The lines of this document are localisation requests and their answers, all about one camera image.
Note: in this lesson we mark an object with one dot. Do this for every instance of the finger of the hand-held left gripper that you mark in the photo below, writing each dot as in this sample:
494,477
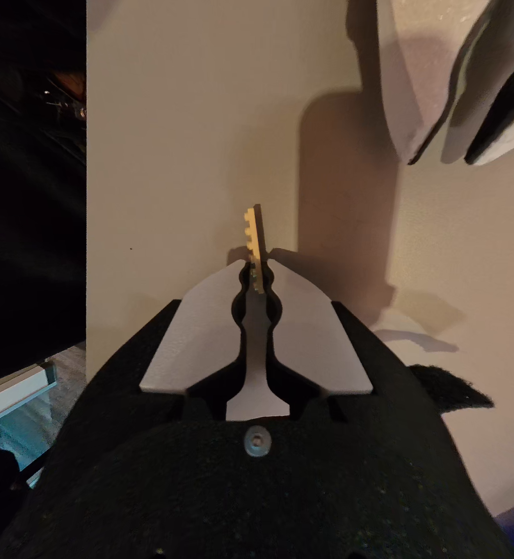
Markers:
418,65
479,87

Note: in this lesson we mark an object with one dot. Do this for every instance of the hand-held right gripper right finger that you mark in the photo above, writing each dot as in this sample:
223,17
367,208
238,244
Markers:
318,345

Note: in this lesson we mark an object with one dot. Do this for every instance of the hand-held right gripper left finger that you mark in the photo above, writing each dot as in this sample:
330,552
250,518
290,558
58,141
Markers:
195,345

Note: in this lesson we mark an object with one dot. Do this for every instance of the yellow half-round brick plate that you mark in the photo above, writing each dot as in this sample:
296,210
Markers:
256,236

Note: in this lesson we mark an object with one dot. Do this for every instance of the grey desk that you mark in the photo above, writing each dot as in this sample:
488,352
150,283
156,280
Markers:
174,131

